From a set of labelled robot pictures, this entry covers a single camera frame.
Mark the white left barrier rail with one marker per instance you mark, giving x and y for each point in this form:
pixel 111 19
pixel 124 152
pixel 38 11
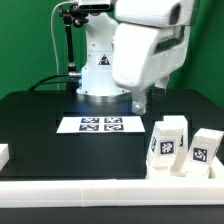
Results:
pixel 4 155

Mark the white right barrier rail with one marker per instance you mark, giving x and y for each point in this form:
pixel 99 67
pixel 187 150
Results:
pixel 216 170

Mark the white marker sheet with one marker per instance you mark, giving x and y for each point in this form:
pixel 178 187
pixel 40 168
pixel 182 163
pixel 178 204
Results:
pixel 102 124

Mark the white front barrier rail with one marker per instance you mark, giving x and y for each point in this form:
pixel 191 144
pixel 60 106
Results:
pixel 95 193

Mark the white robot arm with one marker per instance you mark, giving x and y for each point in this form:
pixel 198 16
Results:
pixel 97 80

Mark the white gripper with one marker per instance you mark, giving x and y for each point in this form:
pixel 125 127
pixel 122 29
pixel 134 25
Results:
pixel 143 56

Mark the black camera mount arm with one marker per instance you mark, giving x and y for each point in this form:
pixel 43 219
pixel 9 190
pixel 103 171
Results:
pixel 72 17

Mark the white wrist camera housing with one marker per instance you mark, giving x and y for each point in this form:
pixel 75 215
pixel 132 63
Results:
pixel 156 13

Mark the white barrier rail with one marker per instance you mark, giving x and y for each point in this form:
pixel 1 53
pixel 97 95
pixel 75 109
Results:
pixel 95 193
pixel 4 155
pixel 216 170

